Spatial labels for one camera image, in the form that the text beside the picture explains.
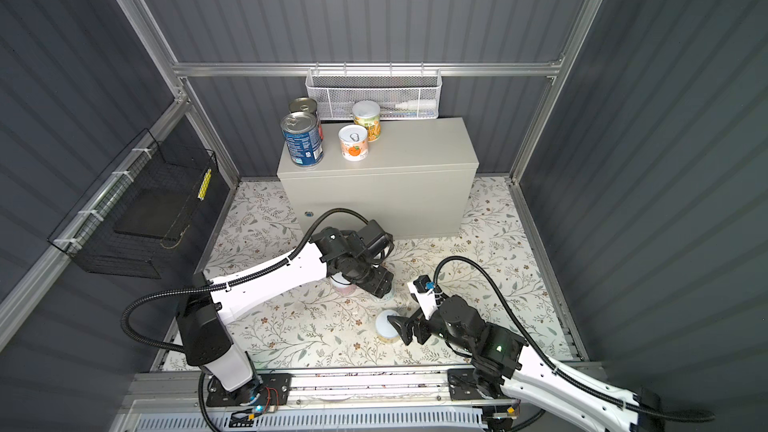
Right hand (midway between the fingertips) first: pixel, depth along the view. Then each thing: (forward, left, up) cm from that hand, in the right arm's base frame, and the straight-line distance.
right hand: (404, 309), depth 73 cm
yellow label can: (-2, +5, -8) cm, 10 cm away
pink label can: (+10, +18, -9) cm, 23 cm away
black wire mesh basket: (+24, +67, +15) cm, 73 cm away
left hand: (+7, +6, +1) cm, 9 cm away
